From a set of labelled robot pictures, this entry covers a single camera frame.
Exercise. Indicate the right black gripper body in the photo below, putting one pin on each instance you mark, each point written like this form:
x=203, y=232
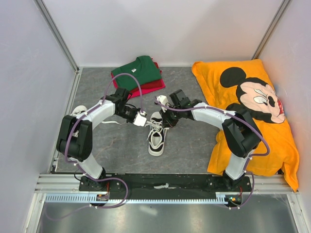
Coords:
x=171, y=117

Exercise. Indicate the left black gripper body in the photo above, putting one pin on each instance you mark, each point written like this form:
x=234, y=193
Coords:
x=129, y=113

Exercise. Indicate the black white sneaker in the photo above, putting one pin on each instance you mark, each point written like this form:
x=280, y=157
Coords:
x=77, y=110
x=157, y=134

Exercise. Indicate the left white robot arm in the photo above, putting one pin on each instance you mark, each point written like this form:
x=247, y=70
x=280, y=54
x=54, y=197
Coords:
x=75, y=139

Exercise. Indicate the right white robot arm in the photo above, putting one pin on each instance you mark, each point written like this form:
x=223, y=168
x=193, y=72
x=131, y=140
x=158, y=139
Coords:
x=242, y=136

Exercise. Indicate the pink folded t-shirt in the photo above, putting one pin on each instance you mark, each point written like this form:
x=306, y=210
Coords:
x=148, y=82

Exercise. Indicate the red folded t-shirt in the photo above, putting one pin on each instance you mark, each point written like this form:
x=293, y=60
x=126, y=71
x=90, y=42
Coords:
x=141, y=65

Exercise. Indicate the green folded t-shirt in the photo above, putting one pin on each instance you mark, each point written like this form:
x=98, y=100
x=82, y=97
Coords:
x=144, y=70

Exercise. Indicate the orange Mickey Mouse pillow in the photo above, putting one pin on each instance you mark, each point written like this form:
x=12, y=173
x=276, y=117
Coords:
x=245, y=85

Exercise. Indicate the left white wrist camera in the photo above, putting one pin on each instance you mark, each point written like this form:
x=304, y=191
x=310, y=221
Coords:
x=140, y=119

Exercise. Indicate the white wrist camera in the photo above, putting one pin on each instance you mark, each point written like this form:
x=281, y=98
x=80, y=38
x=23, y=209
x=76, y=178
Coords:
x=140, y=119
x=162, y=101

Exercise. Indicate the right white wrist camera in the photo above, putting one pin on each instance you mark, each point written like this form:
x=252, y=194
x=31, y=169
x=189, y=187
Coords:
x=162, y=101

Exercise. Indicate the front aluminium rail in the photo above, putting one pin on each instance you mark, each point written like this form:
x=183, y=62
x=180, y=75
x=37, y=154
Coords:
x=66, y=183

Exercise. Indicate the grey slotted cable duct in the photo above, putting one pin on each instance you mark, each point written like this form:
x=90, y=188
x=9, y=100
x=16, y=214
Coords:
x=213, y=198

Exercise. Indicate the left aluminium frame post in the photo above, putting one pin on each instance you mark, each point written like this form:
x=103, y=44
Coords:
x=57, y=34

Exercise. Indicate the aluminium frame post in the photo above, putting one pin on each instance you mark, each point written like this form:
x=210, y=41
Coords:
x=271, y=28
x=57, y=34

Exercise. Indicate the right aluminium frame post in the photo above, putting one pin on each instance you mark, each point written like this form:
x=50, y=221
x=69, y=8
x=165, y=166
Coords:
x=271, y=28

